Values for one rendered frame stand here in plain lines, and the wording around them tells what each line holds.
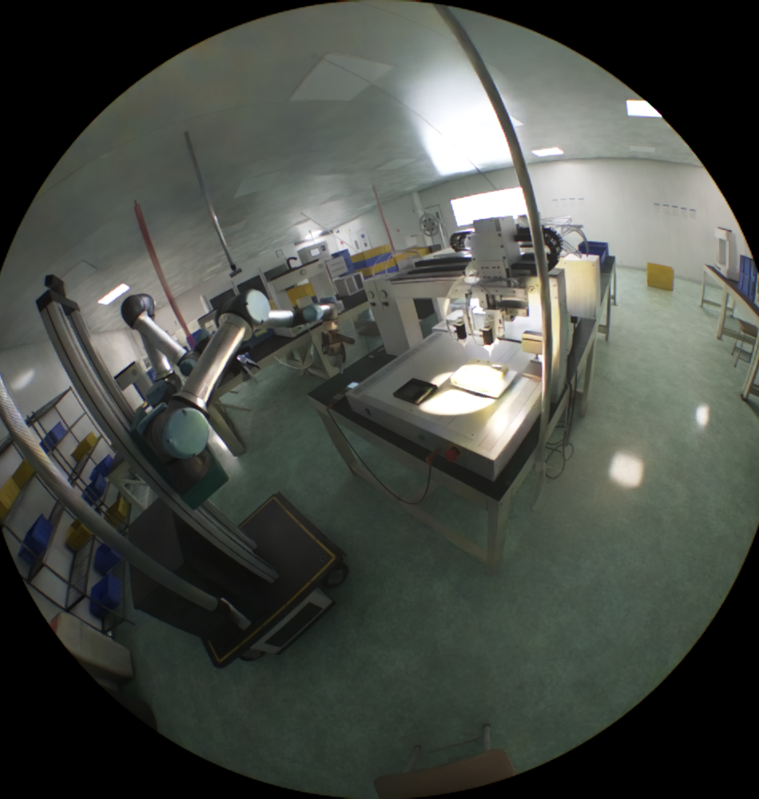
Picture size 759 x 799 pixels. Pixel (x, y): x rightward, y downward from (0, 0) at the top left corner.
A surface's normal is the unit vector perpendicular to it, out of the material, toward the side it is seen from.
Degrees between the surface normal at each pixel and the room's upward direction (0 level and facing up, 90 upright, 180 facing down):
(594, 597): 0
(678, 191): 90
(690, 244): 90
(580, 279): 90
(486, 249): 90
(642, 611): 0
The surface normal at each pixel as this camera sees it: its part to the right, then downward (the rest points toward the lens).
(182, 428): 0.87, 0.05
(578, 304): -0.72, 0.55
